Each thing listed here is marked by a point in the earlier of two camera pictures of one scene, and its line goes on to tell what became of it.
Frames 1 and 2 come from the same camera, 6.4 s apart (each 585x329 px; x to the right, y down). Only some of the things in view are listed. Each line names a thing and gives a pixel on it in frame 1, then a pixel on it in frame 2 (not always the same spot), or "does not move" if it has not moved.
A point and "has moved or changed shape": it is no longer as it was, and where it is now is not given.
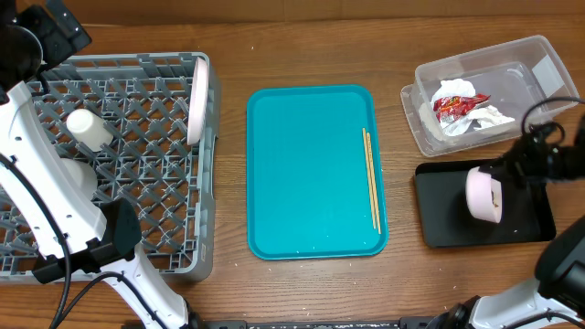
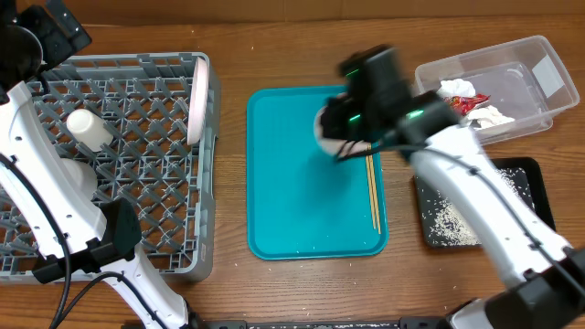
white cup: x=89 y=130 does not move
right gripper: x=516 y=161 to x=333 y=122
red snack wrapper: x=449 y=108 does not move
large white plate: x=198 y=101 does not move
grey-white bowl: x=83 y=174 does not move
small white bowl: x=484 y=196 has moved or changed shape
